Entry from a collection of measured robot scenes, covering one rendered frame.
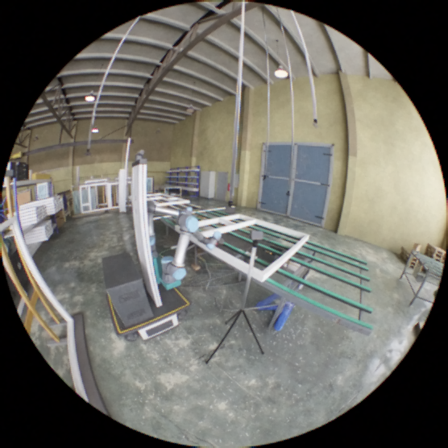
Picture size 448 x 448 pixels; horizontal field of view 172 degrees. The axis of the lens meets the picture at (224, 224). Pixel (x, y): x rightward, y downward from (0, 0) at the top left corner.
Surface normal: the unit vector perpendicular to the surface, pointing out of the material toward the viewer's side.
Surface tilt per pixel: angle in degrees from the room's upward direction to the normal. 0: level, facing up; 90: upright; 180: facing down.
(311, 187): 90
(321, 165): 90
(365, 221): 90
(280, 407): 0
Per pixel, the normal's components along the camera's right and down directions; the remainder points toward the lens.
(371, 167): -0.73, 0.15
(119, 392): 0.07, -0.95
